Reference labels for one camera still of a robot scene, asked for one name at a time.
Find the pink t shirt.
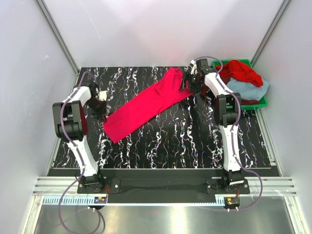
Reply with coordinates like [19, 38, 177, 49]
[103, 68, 192, 143]

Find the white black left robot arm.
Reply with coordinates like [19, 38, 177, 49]
[52, 81, 109, 194]

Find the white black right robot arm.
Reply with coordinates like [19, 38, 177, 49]
[180, 57, 244, 194]

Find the red t shirt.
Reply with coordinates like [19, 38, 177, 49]
[215, 60, 264, 87]

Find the light blue t shirt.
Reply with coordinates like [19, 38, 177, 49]
[227, 78, 270, 101]

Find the maroon t shirt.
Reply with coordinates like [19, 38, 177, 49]
[200, 77, 259, 105]

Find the green plastic bin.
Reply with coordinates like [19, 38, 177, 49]
[213, 59, 268, 110]

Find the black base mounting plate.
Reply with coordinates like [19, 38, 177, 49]
[78, 169, 250, 195]

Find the left orange connector board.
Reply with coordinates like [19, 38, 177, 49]
[94, 196, 107, 204]

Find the orange connector board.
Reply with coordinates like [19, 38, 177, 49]
[225, 197, 240, 207]
[94, 196, 107, 204]

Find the right orange connector board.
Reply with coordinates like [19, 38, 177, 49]
[225, 197, 240, 207]

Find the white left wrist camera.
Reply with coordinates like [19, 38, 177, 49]
[98, 91, 109, 101]

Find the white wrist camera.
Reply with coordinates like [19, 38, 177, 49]
[190, 60, 197, 75]
[98, 91, 109, 101]

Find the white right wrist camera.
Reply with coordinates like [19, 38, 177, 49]
[190, 60, 197, 75]

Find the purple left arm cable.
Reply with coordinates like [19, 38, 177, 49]
[58, 71, 106, 232]

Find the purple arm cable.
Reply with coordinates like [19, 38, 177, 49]
[194, 56, 263, 211]
[58, 71, 106, 232]

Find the left aluminium corner post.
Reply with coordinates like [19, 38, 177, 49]
[34, 0, 80, 75]

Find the aluminium corner post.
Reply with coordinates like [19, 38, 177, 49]
[251, 0, 292, 67]
[34, 0, 80, 75]

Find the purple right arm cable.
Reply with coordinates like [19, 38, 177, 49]
[194, 56, 263, 211]

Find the right aluminium corner post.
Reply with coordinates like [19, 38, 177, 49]
[251, 0, 292, 67]

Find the aluminium front frame rail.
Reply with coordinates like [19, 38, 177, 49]
[33, 176, 298, 195]

